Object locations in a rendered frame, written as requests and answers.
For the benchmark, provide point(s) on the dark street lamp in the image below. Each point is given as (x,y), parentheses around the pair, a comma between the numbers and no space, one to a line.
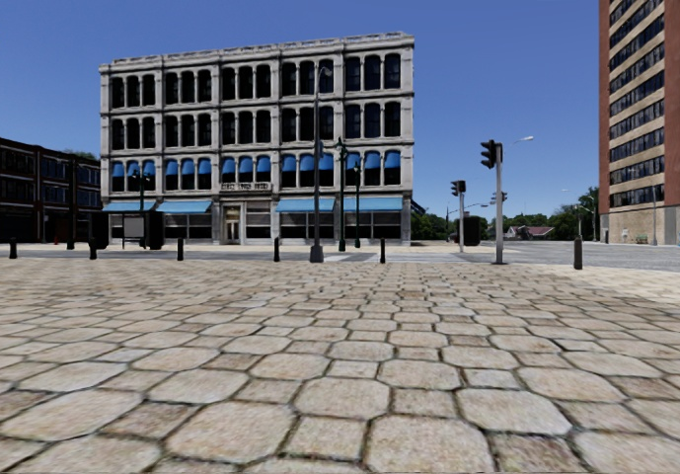
(357,207)
(342,195)
(141,192)

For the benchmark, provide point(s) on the grey street lamp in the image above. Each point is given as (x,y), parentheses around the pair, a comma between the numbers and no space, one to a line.
(588,220)
(316,178)

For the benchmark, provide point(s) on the trees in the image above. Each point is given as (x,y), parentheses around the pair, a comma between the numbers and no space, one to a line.
(434,228)

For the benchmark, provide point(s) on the traffic light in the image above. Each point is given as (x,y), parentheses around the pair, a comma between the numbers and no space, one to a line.
(498,201)
(461,213)

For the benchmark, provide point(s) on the pale stone building blue awnings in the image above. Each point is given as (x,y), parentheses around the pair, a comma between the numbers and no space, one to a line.
(256,142)

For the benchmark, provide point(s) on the dark box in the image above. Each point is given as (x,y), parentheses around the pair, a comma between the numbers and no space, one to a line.
(471,231)

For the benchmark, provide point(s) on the low red roofed house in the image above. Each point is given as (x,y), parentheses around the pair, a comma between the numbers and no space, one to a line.
(529,231)

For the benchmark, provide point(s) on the black bus shelter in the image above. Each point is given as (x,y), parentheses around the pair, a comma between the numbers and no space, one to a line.
(132,228)

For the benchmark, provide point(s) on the dark red brick building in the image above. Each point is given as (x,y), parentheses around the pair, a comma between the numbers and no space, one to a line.
(25,189)

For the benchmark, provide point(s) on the brown brick tower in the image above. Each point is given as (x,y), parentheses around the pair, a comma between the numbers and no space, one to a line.
(647,118)

